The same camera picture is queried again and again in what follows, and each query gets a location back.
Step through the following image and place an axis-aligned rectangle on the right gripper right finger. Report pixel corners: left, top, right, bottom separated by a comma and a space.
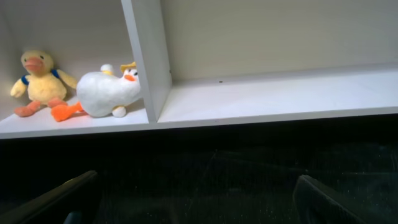
292, 174, 374, 224

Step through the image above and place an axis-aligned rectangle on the white plush duck yellow hat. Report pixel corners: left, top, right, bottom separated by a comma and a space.
50, 61, 142, 123

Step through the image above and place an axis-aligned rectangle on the white shelf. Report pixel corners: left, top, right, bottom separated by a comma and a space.
0, 0, 398, 140

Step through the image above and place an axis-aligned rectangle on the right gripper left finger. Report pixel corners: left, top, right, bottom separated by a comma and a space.
0, 170, 101, 224

